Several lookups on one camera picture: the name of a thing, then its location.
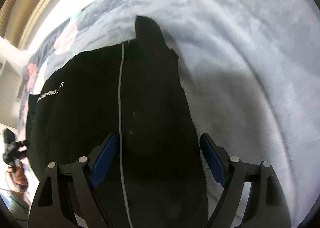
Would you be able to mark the wooden striped headboard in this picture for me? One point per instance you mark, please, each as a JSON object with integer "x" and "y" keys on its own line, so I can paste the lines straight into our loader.
{"x": 32, "y": 0}

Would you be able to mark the black hooded jacket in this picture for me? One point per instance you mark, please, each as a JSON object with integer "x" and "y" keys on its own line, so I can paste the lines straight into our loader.
{"x": 132, "y": 89}

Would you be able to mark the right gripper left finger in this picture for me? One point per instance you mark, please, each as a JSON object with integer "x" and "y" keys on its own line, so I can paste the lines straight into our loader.
{"x": 66, "y": 187}

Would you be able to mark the grey floral bed quilt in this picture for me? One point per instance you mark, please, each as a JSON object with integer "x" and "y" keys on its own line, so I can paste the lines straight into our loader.
{"x": 249, "y": 70}

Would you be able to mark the white bedside shelf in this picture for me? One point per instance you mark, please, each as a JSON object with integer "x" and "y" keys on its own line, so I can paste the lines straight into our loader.
{"x": 13, "y": 61}

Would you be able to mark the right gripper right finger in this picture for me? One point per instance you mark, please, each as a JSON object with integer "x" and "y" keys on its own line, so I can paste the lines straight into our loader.
{"x": 266, "y": 205}

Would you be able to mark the person's left hand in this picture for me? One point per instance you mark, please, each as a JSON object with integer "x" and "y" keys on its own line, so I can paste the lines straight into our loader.
{"x": 16, "y": 180}

